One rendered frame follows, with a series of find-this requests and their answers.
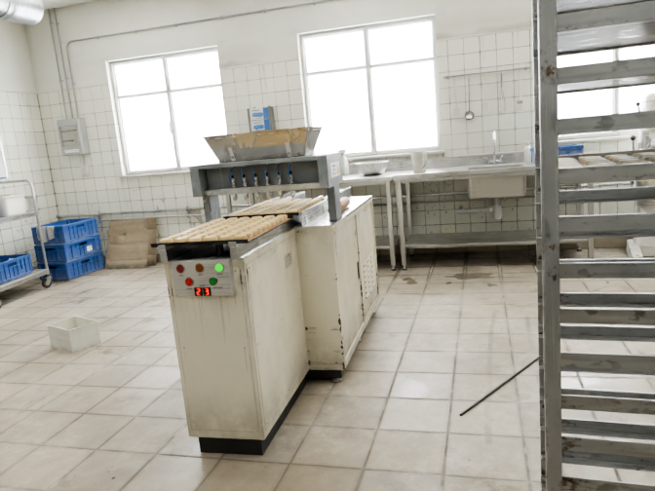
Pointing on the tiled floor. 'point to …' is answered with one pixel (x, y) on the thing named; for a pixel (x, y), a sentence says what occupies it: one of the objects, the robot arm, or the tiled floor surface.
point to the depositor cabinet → (337, 285)
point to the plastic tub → (74, 333)
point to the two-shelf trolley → (41, 245)
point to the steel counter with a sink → (483, 179)
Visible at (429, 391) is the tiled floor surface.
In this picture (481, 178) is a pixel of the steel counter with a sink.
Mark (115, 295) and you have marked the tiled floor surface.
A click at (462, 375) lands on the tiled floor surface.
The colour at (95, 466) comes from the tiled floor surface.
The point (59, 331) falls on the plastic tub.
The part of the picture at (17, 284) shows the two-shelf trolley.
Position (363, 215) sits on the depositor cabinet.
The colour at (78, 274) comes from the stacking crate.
